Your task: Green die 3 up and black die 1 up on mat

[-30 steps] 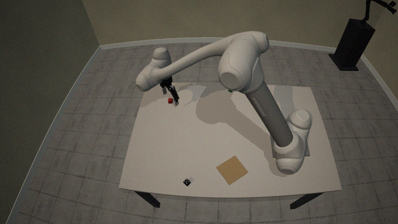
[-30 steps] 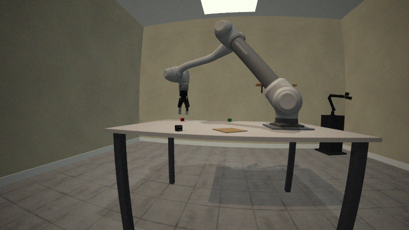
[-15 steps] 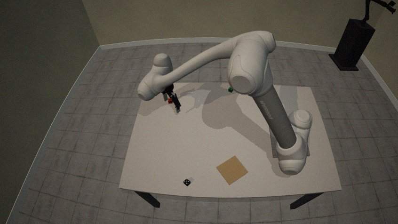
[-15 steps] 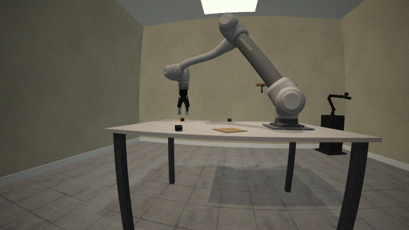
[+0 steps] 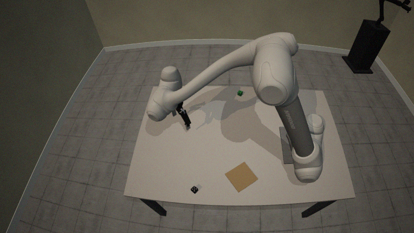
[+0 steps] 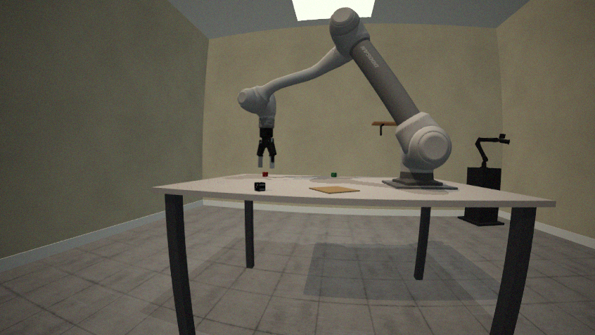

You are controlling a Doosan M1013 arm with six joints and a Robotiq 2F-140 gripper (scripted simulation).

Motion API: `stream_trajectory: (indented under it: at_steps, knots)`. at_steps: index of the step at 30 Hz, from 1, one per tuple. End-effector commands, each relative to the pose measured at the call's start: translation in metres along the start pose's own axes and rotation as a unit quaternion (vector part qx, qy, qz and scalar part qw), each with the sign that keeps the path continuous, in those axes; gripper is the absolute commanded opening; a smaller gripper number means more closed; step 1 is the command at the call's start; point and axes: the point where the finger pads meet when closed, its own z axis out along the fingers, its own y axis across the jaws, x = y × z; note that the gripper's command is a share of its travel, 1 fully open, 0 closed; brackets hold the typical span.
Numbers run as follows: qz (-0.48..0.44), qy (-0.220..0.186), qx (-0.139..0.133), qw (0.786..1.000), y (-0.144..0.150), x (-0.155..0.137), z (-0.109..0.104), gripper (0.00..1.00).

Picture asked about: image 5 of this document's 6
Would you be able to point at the tan mat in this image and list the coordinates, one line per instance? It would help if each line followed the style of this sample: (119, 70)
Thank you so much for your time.
(241, 177)

